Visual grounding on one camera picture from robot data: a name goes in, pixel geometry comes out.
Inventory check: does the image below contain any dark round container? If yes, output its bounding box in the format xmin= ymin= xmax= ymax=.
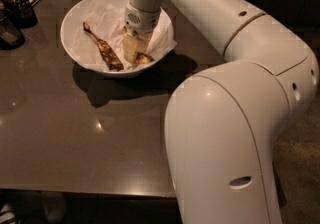
xmin=0 ymin=9 xmax=25 ymax=50

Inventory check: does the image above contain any white paper liner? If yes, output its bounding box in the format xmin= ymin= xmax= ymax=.
xmin=72 ymin=0 xmax=178 ymax=73

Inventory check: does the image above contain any black wire utensil holder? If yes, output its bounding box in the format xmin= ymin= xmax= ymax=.
xmin=3 ymin=0 xmax=38 ymax=29

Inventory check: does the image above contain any white object under table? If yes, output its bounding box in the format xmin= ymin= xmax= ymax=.
xmin=0 ymin=190 xmax=68 ymax=224

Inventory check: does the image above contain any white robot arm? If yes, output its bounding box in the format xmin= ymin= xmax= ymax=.
xmin=126 ymin=0 xmax=319 ymax=224

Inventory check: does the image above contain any white bowl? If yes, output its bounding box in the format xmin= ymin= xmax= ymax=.
xmin=60 ymin=0 xmax=176 ymax=79

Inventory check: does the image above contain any overripe spotted banana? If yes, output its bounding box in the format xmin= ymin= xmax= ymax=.
xmin=83 ymin=22 xmax=124 ymax=71
xmin=134 ymin=52 xmax=154 ymax=65

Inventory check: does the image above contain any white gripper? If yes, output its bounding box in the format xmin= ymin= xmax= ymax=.
xmin=122 ymin=3 xmax=161 ymax=63

